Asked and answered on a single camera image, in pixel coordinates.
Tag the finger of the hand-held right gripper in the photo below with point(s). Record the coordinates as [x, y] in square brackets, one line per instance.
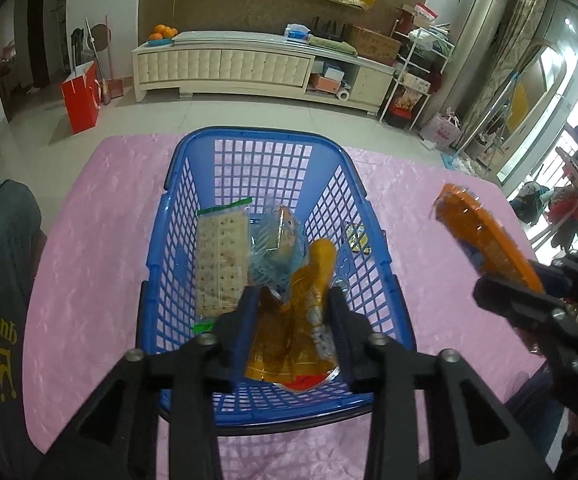
[554, 277]
[509, 300]

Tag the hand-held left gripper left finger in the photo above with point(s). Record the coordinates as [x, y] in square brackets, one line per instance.
[246, 330]

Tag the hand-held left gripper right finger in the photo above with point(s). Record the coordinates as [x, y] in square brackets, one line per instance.
[341, 332]

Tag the yellow-orange snack packet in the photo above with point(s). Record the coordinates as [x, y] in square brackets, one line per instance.
[296, 320]

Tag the orange snack packet blue print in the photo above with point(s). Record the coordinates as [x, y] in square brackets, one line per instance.
[489, 240]

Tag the red snack packet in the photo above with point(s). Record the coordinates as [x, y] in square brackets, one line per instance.
[304, 384]

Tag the clear cracker bag green seals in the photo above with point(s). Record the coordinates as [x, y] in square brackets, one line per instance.
[221, 260]

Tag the round bread packet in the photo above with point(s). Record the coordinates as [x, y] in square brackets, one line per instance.
[284, 237]

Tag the blue plastic basket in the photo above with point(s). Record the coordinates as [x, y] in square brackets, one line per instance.
[269, 160]

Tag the red hanging garment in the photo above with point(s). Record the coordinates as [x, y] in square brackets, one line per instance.
[566, 210]

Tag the purple yellow snack packet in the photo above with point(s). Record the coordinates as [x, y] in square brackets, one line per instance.
[358, 240]

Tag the pink quilted blanket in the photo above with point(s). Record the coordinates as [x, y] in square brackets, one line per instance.
[109, 235]

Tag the pink gift bag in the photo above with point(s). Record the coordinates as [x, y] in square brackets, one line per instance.
[441, 132]

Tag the arched floor mirror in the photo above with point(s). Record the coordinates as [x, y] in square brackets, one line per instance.
[534, 95]

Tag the printed snack bag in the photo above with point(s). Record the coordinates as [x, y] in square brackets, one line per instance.
[409, 99]

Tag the paper towel roll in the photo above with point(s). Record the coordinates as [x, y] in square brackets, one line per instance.
[344, 94]

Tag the white shelf rack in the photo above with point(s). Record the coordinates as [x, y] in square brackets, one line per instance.
[419, 75]

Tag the orange box in cabinet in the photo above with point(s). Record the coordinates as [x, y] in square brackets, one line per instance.
[325, 82]

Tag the silver tower air conditioner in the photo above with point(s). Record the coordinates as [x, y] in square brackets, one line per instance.
[479, 25]

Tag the cream TV cabinet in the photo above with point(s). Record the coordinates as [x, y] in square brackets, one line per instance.
[219, 67]

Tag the patterned curtain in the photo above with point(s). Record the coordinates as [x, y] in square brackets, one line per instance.
[524, 10]

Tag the red paper bag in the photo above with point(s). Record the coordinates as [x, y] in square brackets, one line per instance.
[81, 100]

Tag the green cushion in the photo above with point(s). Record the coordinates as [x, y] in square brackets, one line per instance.
[334, 46]

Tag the brown cardboard box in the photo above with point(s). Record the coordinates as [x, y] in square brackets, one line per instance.
[374, 45]

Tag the broom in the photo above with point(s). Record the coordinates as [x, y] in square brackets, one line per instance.
[100, 70]

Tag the blue tissue box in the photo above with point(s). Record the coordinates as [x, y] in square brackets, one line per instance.
[296, 33]

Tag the blue fruit plate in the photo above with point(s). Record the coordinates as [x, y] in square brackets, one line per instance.
[159, 41]

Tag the black device on stand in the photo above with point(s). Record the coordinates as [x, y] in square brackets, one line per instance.
[326, 27]

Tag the pile of oranges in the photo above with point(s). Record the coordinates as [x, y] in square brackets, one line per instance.
[163, 31]

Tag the small round brown wall decoration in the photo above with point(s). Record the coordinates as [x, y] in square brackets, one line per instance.
[101, 34]

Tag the dark door frame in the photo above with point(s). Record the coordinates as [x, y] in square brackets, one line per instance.
[44, 35]

